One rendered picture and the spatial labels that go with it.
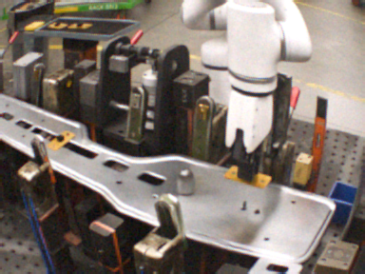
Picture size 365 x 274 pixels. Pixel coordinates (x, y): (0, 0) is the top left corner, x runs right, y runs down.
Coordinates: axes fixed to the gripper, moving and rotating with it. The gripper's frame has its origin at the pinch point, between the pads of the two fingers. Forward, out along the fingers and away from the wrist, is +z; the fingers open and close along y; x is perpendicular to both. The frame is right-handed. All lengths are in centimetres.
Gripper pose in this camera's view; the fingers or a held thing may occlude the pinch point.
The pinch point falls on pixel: (249, 166)
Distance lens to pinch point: 100.7
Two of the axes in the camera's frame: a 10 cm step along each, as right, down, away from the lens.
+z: 0.0, 8.6, 5.1
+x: 8.6, 2.6, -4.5
